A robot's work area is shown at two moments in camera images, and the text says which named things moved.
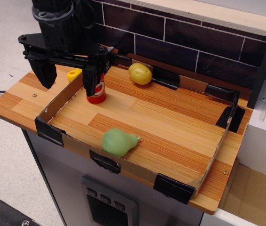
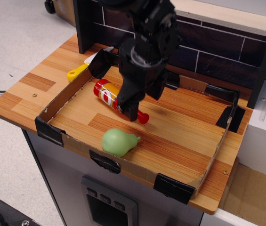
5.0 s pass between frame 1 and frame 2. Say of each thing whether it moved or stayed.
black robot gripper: moved
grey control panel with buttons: stayed
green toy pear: stayed
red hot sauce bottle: moved
